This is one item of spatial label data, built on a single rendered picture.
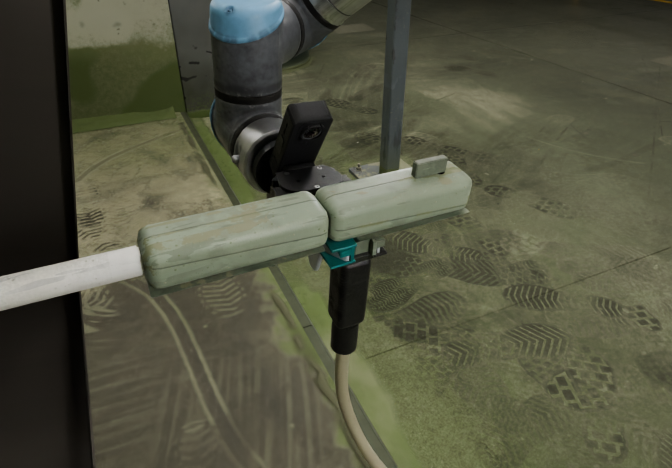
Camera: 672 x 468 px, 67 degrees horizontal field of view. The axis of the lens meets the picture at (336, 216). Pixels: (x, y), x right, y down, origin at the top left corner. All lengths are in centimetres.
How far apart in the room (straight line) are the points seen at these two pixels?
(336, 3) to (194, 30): 144
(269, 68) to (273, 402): 57
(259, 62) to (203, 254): 32
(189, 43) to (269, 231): 177
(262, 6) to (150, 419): 68
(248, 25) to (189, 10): 149
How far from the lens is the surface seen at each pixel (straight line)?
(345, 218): 44
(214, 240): 41
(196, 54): 217
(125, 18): 211
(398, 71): 154
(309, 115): 52
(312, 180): 56
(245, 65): 66
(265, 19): 66
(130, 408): 100
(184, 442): 93
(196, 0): 213
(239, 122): 68
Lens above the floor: 79
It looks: 32 degrees down
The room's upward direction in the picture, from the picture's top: straight up
